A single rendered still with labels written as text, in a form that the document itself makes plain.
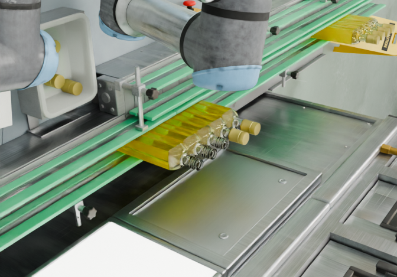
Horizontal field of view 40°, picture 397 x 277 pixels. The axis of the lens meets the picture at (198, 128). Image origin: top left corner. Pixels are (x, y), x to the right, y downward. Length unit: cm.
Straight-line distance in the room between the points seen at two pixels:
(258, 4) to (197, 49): 13
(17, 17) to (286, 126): 129
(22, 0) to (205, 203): 84
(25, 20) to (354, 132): 134
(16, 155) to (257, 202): 59
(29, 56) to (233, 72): 35
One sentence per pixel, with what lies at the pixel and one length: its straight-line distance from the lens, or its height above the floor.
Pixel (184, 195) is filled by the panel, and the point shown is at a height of 107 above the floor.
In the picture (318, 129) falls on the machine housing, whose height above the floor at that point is 117.
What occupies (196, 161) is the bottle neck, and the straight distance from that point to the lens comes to 131.
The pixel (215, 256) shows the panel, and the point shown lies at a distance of 123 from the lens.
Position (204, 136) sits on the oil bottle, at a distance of 140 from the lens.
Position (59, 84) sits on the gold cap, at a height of 81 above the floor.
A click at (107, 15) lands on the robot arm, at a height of 92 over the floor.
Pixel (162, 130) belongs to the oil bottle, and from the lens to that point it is 142.
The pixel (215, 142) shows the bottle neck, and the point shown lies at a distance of 140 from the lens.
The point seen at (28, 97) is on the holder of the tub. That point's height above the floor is 79.
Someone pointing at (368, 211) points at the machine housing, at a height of 147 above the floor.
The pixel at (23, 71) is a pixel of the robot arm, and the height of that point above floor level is 126.
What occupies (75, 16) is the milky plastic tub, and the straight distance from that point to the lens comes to 133.
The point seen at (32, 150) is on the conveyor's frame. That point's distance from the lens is 133.
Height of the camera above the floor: 182
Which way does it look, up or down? 32 degrees down
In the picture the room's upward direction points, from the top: 107 degrees clockwise
